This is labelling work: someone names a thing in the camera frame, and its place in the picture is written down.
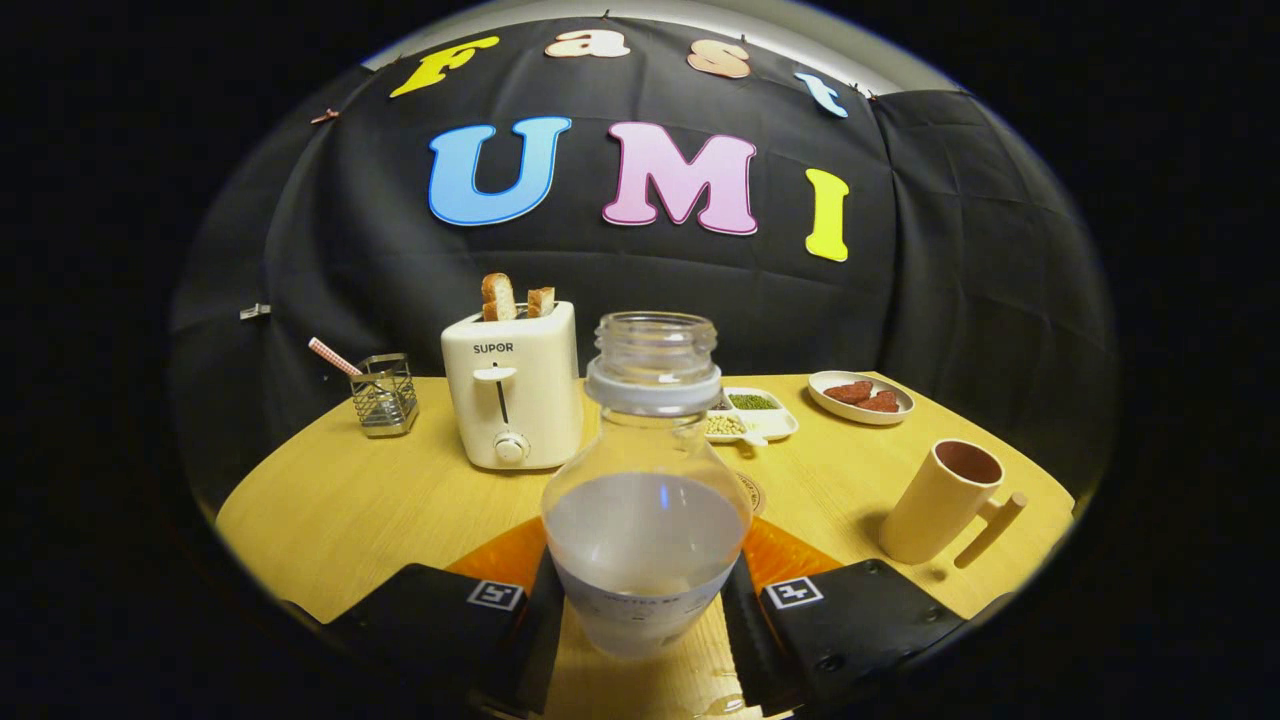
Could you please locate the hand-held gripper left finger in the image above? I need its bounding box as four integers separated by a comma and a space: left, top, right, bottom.
320, 515, 567, 716

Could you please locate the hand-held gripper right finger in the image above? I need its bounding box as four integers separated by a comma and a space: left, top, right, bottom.
720, 515, 969, 716

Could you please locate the beige cup with wooden handle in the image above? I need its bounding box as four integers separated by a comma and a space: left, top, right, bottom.
879, 438, 1029, 571

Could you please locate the clear plastic juice bottle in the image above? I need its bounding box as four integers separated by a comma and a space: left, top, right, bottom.
541, 311, 754, 661

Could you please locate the wooden table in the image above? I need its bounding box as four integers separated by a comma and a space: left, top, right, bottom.
215, 372, 1076, 720

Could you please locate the white divided dish with beans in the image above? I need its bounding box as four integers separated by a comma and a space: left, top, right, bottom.
705, 386, 800, 447

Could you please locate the white round plate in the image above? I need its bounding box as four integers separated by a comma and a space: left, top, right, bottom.
808, 370, 916, 427

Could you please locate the white toaster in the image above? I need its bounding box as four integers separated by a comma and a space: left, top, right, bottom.
441, 300, 584, 472

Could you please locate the pink striped straw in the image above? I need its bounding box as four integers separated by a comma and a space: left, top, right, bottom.
308, 337, 363, 378

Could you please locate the black backdrop cloth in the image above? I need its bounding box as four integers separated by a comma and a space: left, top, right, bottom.
170, 15, 1116, 501

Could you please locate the wire mesh holder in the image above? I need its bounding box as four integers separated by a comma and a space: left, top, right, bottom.
350, 353, 420, 439

